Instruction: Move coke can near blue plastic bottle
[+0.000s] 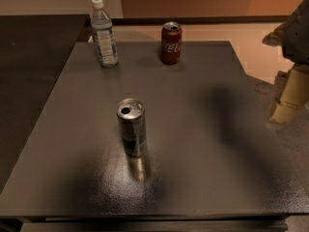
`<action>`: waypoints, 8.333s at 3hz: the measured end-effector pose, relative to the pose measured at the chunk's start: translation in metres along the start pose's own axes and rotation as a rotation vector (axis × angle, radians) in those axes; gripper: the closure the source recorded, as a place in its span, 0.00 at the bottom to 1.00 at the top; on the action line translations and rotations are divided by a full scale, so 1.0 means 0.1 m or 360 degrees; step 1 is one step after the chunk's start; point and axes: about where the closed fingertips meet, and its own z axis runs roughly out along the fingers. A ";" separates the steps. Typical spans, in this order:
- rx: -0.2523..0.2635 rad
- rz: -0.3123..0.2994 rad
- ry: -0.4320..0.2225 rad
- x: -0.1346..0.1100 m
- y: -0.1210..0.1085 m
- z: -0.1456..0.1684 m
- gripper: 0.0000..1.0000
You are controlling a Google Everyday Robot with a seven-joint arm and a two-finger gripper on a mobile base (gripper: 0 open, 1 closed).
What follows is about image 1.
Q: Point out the silver slim drink can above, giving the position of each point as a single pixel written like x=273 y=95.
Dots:
x=131 y=117

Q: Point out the red coke can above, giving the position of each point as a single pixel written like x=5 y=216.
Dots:
x=171 y=42

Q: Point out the clear plastic water bottle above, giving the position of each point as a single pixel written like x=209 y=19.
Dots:
x=103 y=35

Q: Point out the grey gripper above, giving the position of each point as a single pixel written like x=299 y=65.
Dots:
x=297 y=36

